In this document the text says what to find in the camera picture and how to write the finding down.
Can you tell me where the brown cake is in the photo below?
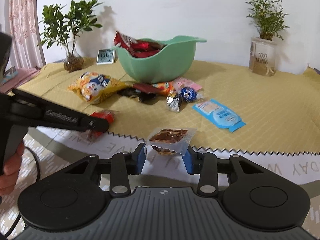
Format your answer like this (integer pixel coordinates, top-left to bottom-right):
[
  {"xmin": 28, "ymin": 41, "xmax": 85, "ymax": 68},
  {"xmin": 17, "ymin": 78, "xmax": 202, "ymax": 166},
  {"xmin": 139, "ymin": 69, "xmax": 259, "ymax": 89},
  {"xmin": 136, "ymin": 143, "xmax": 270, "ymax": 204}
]
[{"xmin": 146, "ymin": 127, "xmax": 197, "ymax": 156}]

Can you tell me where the blue foil chocolate ball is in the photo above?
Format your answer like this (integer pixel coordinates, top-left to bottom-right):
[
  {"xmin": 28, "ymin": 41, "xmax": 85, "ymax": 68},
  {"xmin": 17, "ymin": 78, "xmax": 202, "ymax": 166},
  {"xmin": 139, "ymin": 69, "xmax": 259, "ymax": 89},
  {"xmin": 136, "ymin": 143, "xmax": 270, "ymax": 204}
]
[{"xmin": 180, "ymin": 87, "xmax": 203, "ymax": 103}]

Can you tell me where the black snack packet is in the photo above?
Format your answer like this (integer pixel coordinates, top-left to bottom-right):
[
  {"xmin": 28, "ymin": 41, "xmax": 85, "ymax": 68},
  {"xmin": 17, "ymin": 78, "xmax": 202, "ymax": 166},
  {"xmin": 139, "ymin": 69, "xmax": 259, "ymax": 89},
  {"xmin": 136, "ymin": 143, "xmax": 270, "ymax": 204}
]
[{"xmin": 117, "ymin": 88, "xmax": 157, "ymax": 102}]

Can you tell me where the light blue snack packet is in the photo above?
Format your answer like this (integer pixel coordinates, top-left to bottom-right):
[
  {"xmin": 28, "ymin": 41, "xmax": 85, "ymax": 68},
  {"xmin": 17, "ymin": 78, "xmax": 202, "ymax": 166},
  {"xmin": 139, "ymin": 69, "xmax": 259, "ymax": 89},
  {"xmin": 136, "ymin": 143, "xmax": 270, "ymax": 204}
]
[{"xmin": 193, "ymin": 99, "xmax": 246, "ymax": 132}]

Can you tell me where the dark red chocolate bar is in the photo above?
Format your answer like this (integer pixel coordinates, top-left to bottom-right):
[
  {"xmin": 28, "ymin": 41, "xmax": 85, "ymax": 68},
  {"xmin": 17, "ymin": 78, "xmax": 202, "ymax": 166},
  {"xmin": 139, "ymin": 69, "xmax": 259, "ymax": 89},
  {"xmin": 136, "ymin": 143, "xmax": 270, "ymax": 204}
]
[{"xmin": 132, "ymin": 83, "xmax": 162, "ymax": 94}]

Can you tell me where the black cable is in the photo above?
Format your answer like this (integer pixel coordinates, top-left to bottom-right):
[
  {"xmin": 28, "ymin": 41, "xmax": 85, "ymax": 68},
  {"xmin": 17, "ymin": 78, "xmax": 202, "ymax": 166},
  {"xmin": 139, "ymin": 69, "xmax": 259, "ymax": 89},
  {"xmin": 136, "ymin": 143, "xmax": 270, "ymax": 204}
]
[{"xmin": 2, "ymin": 146, "xmax": 42, "ymax": 238}]

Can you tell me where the small red clear-wrapped snack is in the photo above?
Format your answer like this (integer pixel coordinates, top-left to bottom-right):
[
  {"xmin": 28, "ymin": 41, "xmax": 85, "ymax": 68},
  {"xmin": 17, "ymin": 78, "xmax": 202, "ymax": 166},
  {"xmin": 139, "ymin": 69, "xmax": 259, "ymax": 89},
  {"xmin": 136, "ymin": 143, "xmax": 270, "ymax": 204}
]
[{"xmin": 84, "ymin": 109, "xmax": 116, "ymax": 142}]

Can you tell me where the yellow checked tablecloth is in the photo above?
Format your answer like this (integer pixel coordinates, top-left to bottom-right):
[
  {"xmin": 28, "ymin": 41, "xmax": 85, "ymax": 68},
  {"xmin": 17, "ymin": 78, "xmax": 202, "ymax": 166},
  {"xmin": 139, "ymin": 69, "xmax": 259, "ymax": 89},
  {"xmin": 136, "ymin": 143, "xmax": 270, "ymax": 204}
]
[{"xmin": 20, "ymin": 61, "xmax": 319, "ymax": 154}]

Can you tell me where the leafy plant in glass vase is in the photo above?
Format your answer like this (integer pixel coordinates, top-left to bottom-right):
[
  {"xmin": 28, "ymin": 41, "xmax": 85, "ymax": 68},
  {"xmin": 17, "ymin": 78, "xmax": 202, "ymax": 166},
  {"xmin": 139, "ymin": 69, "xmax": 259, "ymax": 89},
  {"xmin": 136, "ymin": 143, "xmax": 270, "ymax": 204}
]
[{"xmin": 38, "ymin": 0, "xmax": 103, "ymax": 73}]

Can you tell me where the yellow popcorn snack bag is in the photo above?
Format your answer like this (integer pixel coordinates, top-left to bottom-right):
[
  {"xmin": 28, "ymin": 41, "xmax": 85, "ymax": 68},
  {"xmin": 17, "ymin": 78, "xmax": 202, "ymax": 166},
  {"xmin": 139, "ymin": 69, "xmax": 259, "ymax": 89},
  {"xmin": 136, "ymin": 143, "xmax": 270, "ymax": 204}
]
[{"xmin": 67, "ymin": 72, "xmax": 129, "ymax": 104}]

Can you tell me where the person's left hand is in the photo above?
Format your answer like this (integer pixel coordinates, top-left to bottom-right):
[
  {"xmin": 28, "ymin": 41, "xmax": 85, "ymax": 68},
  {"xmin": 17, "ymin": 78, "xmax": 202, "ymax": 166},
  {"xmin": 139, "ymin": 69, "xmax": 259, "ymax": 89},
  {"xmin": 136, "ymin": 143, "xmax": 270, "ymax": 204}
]
[{"xmin": 0, "ymin": 141, "xmax": 25, "ymax": 197}]

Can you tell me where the orange candy packet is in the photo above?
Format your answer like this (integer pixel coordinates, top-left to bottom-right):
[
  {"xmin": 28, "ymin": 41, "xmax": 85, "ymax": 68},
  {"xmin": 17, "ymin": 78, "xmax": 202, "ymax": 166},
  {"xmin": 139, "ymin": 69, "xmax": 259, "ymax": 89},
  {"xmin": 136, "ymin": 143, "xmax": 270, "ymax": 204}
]
[{"xmin": 152, "ymin": 81, "xmax": 175, "ymax": 96}]

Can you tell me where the pink curtain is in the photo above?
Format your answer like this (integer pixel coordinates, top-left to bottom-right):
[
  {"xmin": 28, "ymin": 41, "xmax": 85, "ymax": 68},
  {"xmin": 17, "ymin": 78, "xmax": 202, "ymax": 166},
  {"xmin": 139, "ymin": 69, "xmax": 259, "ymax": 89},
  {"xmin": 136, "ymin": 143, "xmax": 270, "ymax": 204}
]
[{"xmin": 9, "ymin": 0, "xmax": 45, "ymax": 68}]

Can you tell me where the green plastic bowl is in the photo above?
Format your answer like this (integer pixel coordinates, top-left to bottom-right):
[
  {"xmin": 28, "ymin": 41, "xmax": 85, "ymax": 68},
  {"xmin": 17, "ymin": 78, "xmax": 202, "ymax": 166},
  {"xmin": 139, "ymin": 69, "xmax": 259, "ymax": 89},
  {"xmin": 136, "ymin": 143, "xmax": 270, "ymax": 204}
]
[{"xmin": 112, "ymin": 35, "xmax": 207, "ymax": 83}]

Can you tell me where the red white patterned packet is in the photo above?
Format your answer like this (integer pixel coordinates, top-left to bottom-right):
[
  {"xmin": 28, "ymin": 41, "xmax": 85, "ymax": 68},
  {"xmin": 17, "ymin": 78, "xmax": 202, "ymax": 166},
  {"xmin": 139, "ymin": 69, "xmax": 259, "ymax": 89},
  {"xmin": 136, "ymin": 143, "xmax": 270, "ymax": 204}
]
[{"xmin": 113, "ymin": 31, "xmax": 138, "ymax": 54}]

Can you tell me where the pink snack packet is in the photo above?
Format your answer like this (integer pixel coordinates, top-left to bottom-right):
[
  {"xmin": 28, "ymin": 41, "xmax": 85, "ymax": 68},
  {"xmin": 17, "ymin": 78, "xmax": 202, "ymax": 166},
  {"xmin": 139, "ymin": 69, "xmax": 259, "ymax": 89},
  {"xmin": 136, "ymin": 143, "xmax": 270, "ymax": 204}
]
[{"xmin": 173, "ymin": 77, "xmax": 202, "ymax": 91}]

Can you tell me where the small plant in clear jar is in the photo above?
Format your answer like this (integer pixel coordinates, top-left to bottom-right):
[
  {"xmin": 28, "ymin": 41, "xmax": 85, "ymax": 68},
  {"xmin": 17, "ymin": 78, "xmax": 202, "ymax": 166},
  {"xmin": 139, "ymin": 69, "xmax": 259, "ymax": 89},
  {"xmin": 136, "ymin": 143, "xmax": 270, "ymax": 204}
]
[{"xmin": 246, "ymin": 0, "xmax": 288, "ymax": 76}]

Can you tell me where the red packet with logo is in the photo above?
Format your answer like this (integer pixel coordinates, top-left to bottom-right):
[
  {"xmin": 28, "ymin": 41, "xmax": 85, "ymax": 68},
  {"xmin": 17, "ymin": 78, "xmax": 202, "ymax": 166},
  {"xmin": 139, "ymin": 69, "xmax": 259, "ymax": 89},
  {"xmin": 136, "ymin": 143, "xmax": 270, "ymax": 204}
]
[{"xmin": 130, "ymin": 41, "xmax": 166, "ymax": 59}]

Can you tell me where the white digital clock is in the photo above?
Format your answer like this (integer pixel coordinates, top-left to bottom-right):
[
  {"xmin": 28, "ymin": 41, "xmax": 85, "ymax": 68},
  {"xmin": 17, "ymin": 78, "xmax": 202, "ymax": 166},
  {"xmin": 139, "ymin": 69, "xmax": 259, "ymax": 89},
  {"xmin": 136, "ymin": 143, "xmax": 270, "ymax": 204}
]
[{"xmin": 97, "ymin": 49, "xmax": 116, "ymax": 65}]

